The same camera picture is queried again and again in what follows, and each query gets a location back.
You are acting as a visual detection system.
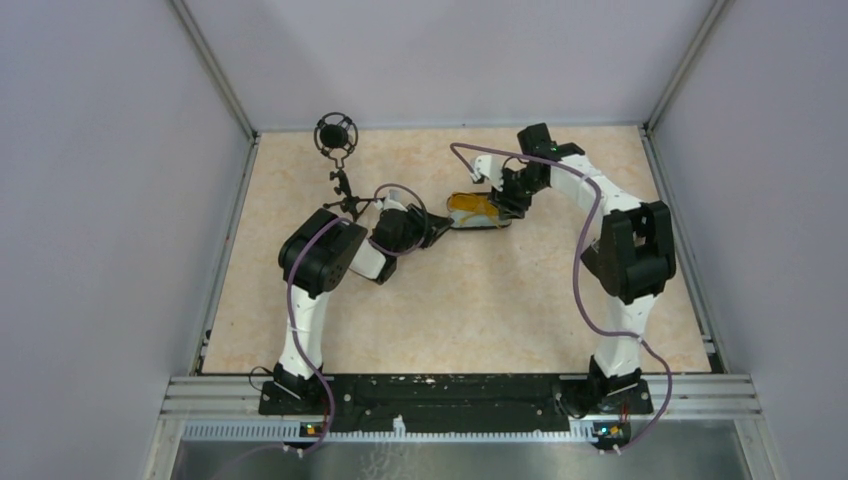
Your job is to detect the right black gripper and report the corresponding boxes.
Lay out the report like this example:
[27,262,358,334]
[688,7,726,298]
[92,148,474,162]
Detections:
[486,167,546,220]

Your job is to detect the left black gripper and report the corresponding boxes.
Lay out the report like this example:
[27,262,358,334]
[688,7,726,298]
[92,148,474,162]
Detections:
[392,202,454,257]

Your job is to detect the black glasses case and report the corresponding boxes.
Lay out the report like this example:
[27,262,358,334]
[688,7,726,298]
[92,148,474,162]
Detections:
[449,192,513,231]

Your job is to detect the orange sunglasses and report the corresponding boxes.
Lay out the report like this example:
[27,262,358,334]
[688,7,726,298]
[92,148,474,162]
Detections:
[449,192,508,228]

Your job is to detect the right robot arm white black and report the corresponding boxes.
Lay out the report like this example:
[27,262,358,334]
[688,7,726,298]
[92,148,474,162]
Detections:
[473,123,676,413]

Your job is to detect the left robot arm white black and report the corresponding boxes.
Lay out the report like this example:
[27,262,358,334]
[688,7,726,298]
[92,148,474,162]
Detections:
[273,204,453,414]

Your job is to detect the black microphone on tripod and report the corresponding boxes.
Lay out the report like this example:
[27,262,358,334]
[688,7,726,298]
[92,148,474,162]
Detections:
[313,112,377,222]

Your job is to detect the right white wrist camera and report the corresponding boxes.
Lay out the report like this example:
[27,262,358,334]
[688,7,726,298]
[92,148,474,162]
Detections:
[470,154,504,191]

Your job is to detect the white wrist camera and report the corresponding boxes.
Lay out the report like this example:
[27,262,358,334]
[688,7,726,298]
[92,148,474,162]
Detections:
[375,188,407,212]
[470,154,504,191]

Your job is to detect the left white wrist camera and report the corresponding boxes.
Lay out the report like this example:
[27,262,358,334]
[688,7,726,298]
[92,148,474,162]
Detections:
[375,188,407,212]

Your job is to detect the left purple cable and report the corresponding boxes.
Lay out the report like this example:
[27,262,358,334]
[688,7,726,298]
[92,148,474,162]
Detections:
[284,183,431,458]

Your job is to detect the purple cable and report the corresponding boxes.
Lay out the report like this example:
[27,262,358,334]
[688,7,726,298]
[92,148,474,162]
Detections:
[284,183,431,458]
[449,142,674,455]

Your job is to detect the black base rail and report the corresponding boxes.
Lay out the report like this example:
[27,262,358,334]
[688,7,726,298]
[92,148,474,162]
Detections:
[258,374,654,434]

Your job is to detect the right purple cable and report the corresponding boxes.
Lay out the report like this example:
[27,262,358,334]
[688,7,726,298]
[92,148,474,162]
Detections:
[449,142,674,455]

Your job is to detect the white cable duct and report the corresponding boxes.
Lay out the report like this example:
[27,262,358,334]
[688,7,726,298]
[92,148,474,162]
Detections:
[182,417,629,445]

